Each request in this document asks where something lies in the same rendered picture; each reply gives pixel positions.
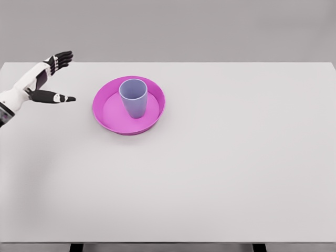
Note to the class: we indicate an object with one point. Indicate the pink round plate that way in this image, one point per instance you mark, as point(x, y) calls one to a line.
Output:
point(110, 110)

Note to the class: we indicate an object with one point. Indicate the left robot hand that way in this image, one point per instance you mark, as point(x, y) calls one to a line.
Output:
point(29, 78)

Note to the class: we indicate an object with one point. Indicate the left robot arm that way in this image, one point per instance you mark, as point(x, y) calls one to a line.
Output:
point(9, 101)

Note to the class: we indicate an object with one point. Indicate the lavender blue cup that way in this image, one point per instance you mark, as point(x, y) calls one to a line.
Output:
point(134, 101)

